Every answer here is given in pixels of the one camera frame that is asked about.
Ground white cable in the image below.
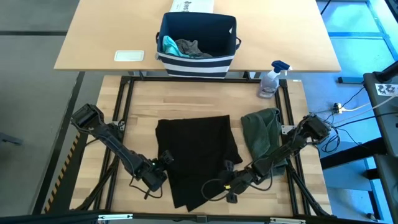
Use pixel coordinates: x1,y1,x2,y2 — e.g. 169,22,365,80
341,94,398,113

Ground black floor cables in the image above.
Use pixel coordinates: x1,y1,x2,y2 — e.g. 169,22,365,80
309,85,398,154

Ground silver mounting plate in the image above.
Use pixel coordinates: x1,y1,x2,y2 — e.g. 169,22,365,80
280,124,295,136

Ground Dawn spray bottle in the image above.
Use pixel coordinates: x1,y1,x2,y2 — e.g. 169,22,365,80
256,60,293,100

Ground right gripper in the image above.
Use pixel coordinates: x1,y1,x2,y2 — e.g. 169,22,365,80
222,159,259,204

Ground black metal table frame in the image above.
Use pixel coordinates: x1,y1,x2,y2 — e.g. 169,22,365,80
73,75,332,218

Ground white printed cardboard box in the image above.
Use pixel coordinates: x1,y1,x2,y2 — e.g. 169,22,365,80
169,0,215,14

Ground silver metal bracket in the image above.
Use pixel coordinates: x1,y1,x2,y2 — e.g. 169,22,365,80
97,213,134,222
269,217,307,224

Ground grey garment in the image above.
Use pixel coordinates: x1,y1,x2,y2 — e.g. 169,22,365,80
174,38,214,59

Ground black front crossbar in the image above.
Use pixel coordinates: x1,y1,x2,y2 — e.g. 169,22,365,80
0,210,398,224

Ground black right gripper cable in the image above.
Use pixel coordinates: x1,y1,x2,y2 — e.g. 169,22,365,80
200,178,274,202

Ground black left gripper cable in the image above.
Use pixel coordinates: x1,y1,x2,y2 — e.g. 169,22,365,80
128,176,164,200

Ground navy white striped fabric bin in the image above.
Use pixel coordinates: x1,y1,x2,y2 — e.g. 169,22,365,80
154,11,243,79

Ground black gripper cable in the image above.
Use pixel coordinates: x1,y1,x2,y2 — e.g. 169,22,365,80
200,178,274,202
128,176,164,200

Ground black garment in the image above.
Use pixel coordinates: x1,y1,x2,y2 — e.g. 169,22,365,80
154,114,244,213

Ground white rectangular label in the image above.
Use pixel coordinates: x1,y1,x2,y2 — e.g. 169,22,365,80
113,50,146,62

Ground teal garment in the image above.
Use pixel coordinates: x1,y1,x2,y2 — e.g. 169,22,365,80
161,35,190,59

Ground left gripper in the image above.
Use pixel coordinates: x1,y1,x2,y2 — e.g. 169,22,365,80
136,150,175,192

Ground light wooden table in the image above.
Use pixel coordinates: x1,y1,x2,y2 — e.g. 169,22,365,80
53,0,342,73

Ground white paper with black marks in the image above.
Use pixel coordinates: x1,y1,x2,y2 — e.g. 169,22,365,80
374,83,398,97

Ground grey chair leg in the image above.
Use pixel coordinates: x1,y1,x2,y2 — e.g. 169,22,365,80
0,131,24,146

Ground black equipment cart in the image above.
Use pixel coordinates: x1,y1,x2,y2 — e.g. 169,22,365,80
363,60,398,224

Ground dark green shirt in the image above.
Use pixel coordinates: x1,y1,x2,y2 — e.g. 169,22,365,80
241,108,289,169

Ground hazard striped black base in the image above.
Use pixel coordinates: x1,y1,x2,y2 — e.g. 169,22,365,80
32,127,83,215

